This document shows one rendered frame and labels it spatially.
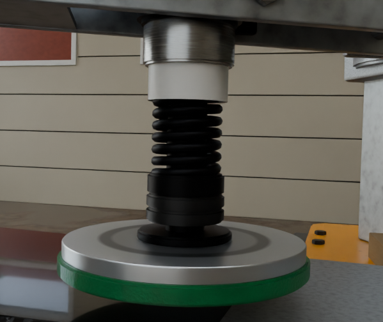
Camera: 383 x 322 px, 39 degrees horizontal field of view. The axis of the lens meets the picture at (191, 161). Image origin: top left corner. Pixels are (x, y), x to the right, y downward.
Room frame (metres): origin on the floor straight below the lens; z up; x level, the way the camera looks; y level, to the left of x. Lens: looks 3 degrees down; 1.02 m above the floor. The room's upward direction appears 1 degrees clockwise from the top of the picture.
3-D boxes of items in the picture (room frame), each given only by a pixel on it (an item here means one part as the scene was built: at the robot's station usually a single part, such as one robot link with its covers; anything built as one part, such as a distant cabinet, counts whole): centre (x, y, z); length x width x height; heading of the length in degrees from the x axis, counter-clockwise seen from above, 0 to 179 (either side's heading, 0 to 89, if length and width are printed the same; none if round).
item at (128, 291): (0.48, 0.00, 0.92); 0.22 x 0.22 x 0.04
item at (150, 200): (0.48, 0.00, 0.96); 0.07 x 0.07 x 0.01
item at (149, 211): (0.48, 0.00, 0.95); 0.07 x 0.07 x 0.01
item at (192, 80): (0.48, 0.00, 1.07); 0.07 x 0.07 x 0.04
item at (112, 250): (0.48, 0.00, 0.92); 0.21 x 0.21 x 0.01
